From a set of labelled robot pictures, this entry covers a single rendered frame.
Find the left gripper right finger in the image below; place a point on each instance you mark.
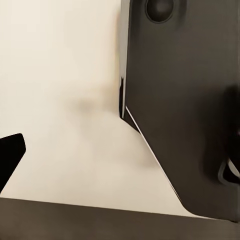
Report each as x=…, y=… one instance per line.
x=232, y=149

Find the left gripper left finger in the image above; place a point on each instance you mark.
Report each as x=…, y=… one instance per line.
x=12, y=150

